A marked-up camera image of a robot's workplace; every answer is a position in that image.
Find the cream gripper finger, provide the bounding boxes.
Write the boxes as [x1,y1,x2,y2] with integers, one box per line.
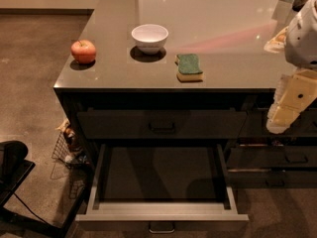
[266,103,299,134]

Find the green and yellow sponge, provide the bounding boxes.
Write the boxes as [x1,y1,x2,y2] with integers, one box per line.
[175,54,204,82]

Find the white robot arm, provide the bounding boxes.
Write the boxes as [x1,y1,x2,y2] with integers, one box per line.
[264,0,317,134]

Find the open middle drawer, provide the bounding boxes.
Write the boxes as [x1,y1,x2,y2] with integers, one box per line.
[76,146,249,234]

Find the closed top drawer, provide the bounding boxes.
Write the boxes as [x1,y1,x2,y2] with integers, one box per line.
[77,110,247,139]

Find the dark right side drawers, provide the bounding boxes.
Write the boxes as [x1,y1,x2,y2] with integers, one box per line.
[226,94,317,188]

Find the white ceramic bowl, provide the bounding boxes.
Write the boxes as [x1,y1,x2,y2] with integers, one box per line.
[131,24,169,55]

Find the red apple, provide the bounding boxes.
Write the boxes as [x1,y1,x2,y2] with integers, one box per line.
[70,40,96,64]

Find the black chair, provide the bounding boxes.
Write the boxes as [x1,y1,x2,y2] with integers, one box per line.
[0,141,35,207]

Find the wire basket with items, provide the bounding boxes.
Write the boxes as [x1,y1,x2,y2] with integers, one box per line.
[53,119,89,167]

